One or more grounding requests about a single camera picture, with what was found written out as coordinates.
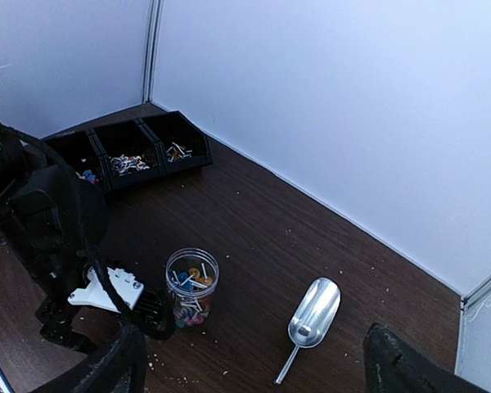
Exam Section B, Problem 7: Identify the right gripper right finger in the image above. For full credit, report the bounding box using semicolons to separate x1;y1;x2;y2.
363;323;484;393

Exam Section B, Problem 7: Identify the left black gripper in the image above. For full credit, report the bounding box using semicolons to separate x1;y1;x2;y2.
35;290;176;352

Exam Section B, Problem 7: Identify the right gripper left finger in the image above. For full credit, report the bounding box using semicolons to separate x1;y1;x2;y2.
36;325;147;392

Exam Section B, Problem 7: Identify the clear plastic jar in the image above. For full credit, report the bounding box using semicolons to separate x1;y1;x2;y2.
165;247;220;328

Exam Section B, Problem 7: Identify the metal scoop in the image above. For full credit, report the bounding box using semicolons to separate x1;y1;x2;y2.
273;277;341;385

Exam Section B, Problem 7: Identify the black three-compartment candy bin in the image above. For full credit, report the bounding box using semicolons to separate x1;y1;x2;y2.
45;111;213;193

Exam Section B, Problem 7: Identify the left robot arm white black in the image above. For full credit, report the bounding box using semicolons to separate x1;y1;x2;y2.
0;122;175;354

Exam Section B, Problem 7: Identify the right aluminium frame post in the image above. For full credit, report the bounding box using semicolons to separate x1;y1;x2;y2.
461;274;491;312

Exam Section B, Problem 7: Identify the aluminium frame post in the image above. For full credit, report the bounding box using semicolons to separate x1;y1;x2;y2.
461;274;491;312
142;0;164;103

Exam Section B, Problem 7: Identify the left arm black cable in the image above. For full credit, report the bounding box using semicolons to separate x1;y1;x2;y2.
3;126;132;324

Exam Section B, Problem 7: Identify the left aluminium frame post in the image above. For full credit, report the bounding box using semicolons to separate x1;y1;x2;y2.
142;0;164;103

